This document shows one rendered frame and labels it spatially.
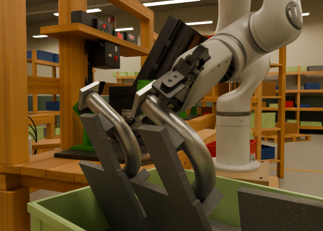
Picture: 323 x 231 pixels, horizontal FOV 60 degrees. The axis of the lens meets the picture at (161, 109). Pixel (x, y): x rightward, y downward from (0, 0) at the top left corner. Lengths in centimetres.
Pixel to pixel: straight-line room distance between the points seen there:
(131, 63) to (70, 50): 1002
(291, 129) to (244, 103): 777
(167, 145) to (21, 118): 108
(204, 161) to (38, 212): 34
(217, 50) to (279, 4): 13
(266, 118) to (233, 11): 349
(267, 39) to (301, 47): 1027
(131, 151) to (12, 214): 98
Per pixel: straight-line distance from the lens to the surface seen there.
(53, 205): 65
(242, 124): 100
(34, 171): 127
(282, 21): 50
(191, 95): 43
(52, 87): 163
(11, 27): 137
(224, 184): 75
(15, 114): 135
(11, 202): 141
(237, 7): 94
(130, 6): 226
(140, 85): 168
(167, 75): 39
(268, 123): 439
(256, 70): 99
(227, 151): 101
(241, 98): 99
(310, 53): 1079
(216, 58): 44
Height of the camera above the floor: 116
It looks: 2 degrees down
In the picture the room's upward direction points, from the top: straight up
